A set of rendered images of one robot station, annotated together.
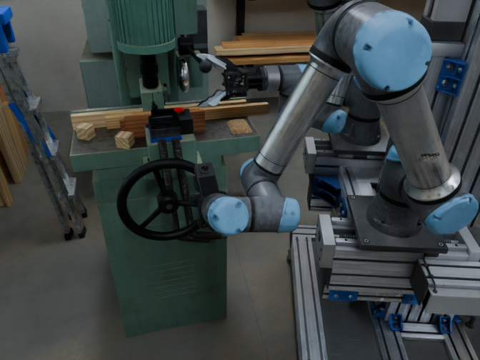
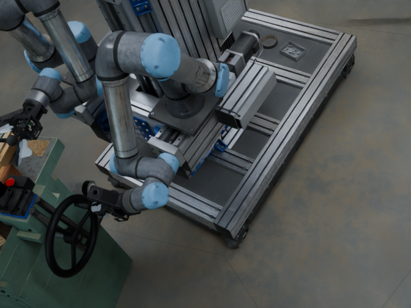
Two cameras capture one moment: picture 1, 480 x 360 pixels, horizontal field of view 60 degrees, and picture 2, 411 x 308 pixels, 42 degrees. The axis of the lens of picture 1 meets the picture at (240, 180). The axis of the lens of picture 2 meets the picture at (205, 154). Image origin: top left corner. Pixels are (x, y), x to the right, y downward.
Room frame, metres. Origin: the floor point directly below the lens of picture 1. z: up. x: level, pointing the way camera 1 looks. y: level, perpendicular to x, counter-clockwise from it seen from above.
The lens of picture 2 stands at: (-0.20, 0.45, 2.34)
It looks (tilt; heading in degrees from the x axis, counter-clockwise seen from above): 53 degrees down; 322
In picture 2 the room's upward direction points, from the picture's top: 24 degrees counter-clockwise
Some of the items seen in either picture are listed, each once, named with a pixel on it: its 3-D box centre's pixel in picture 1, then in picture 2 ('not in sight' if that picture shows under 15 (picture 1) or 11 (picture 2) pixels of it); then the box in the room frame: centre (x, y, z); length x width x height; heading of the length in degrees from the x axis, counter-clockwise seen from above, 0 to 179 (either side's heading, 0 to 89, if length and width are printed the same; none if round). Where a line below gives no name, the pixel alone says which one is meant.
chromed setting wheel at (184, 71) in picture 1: (183, 74); not in sight; (1.45, 0.21, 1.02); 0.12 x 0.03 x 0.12; 16
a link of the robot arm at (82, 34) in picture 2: (366, 93); (76, 40); (1.40, -0.44, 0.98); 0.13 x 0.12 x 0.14; 52
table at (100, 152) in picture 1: (168, 144); (13, 209); (1.20, 0.24, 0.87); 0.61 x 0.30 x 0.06; 106
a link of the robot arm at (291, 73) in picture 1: (293, 78); (46, 85); (1.23, -0.16, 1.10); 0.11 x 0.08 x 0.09; 105
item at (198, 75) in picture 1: (189, 69); not in sight; (1.51, 0.20, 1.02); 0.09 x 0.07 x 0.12; 106
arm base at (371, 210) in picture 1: (398, 205); (182, 95); (0.90, -0.43, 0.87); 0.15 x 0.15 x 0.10
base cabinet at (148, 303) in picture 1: (163, 223); (30, 264); (1.41, 0.33, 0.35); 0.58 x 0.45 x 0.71; 16
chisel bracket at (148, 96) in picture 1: (152, 96); not in sight; (1.31, 0.30, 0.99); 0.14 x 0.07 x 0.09; 16
